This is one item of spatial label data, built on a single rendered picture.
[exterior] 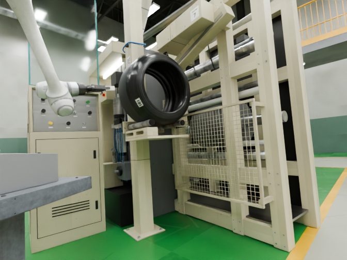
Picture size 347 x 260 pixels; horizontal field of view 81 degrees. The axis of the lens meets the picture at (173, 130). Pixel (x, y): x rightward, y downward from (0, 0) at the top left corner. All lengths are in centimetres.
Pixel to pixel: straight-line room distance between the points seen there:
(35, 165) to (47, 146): 125
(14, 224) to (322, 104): 1002
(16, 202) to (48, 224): 143
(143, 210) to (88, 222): 49
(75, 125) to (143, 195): 86
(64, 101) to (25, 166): 58
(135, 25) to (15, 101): 870
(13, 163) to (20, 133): 961
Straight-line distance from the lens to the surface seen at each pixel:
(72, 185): 66
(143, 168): 180
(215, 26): 176
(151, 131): 141
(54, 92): 117
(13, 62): 1082
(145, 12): 261
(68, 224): 200
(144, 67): 149
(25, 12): 119
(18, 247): 75
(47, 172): 67
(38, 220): 196
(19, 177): 62
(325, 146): 1009
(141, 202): 183
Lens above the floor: 74
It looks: 4 degrees up
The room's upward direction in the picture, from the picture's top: 4 degrees counter-clockwise
